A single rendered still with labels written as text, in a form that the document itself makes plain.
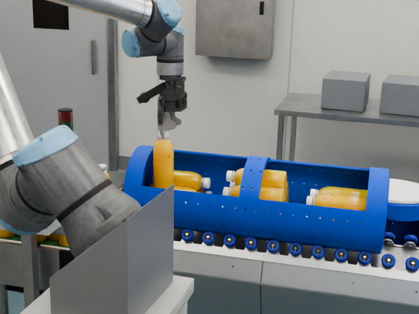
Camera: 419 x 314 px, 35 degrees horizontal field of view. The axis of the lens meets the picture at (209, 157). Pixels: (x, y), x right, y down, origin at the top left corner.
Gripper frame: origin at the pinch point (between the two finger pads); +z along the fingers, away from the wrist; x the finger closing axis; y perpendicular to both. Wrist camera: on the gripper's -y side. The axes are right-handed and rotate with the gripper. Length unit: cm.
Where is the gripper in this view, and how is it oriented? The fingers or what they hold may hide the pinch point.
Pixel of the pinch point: (163, 133)
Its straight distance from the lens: 226.4
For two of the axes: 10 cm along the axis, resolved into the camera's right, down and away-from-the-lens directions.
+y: 9.7, 0.9, -2.4
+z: -0.3, 9.6, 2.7
